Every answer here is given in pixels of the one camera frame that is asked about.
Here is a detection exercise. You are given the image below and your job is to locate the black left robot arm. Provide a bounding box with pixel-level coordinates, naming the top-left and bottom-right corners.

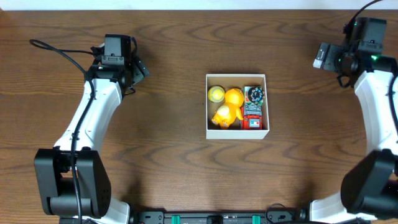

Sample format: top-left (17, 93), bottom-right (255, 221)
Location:
top-left (34, 34), bottom-right (149, 223)

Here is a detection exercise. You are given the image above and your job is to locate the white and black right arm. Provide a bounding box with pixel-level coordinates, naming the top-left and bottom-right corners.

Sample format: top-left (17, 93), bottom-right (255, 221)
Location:
top-left (307, 17), bottom-right (397, 223)

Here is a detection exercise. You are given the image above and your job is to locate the black left camera cable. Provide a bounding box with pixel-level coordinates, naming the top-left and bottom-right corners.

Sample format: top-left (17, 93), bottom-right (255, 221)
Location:
top-left (29, 38), bottom-right (97, 224)

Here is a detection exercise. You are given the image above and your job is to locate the black right camera cable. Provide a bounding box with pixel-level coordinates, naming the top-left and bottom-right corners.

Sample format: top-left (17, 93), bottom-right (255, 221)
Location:
top-left (343, 0), bottom-right (398, 139)

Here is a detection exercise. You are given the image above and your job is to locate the white cardboard box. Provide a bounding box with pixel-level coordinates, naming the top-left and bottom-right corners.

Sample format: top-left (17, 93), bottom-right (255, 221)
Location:
top-left (206, 74), bottom-right (269, 139)

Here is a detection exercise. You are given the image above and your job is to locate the red toy robot figure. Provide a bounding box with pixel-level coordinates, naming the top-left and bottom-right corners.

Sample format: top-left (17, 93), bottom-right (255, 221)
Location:
top-left (240, 103), bottom-right (262, 130)

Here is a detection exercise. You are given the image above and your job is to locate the multicolour puzzle cube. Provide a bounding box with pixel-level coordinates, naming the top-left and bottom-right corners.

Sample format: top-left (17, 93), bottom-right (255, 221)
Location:
top-left (244, 86), bottom-right (253, 104)

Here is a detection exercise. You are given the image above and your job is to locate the orange dinosaur toy figure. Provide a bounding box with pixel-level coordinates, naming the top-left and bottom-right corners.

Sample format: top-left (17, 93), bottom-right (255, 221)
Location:
top-left (211, 88), bottom-right (244, 129)

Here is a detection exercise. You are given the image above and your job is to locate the black mounting rail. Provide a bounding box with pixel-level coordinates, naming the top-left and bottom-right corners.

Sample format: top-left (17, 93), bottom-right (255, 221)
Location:
top-left (58, 210), bottom-right (312, 224)

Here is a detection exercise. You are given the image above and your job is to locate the black camera cable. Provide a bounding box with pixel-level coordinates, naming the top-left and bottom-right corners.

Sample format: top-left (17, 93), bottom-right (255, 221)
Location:
top-left (343, 0), bottom-right (398, 139)
top-left (29, 38), bottom-right (97, 224)

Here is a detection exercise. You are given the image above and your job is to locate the black round cap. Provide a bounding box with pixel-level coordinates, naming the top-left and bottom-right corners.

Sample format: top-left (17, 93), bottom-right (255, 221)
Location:
top-left (248, 86), bottom-right (265, 105)

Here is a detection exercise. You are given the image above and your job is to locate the yellow ball with face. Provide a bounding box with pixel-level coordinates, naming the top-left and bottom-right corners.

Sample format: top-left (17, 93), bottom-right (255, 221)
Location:
top-left (207, 85), bottom-right (225, 103)

